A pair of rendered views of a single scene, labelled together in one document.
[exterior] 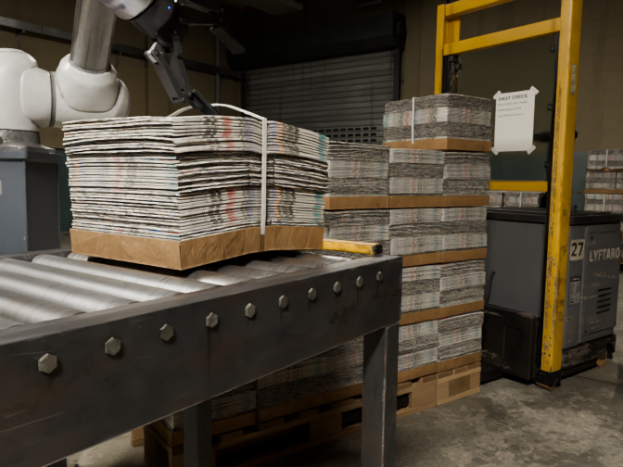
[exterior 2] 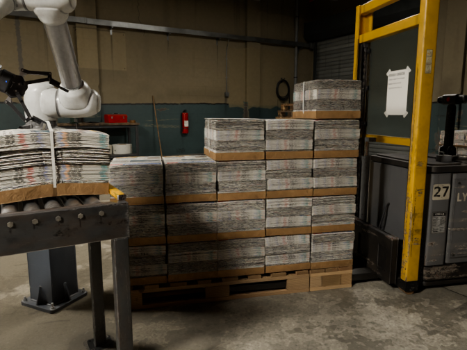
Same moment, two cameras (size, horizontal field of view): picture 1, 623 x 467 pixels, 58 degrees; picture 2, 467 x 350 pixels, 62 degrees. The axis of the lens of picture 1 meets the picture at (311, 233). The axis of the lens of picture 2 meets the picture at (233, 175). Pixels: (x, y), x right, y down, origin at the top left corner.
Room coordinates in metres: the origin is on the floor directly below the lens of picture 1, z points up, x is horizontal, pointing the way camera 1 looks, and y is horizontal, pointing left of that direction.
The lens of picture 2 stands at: (-0.01, -1.01, 1.10)
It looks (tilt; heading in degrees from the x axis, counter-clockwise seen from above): 9 degrees down; 24
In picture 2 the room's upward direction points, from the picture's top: straight up
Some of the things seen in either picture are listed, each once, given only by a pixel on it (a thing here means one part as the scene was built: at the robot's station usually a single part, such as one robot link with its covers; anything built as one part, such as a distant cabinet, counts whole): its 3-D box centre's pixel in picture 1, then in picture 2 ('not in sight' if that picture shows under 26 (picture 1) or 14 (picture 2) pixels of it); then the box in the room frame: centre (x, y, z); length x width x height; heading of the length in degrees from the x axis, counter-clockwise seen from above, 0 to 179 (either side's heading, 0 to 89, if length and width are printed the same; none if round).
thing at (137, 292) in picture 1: (78, 289); not in sight; (0.80, 0.34, 0.77); 0.47 x 0.05 x 0.05; 54
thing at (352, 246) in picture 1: (289, 240); (108, 187); (1.17, 0.05, 0.81); 0.43 x 0.03 x 0.02; 54
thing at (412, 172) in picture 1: (385, 178); (279, 137); (2.33, -0.30, 0.95); 0.38 x 0.29 x 0.23; 35
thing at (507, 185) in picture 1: (499, 185); (389, 139); (2.78, -0.93, 0.92); 0.57 x 0.01 x 0.05; 36
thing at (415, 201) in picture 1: (385, 199); (279, 151); (2.33, -0.30, 0.86); 0.38 x 0.29 x 0.04; 35
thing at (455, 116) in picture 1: (431, 246); (322, 183); (2.50, -0.54, 0.65); 0.39 x 0.30 x 1.29; 36
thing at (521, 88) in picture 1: (500, 112); (390, 85); (2.77, -0.91, 1.27); 0.57 x 0.01 x 0.65; 36
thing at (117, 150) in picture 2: not in sight; (90, 140); (6.00, 4.73, 0.55); 1.80 x 0.70 x 1.09; 144
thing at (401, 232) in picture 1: (298, 318); (212, 224); (2.07, 0.05, 0.42); 1.17 x 0.39 x 0.83; 126
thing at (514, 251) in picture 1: (532, 283); (426, 213); (2.97, -1.19, 0.40); 0.69 x 0.55 x 0.80; 36
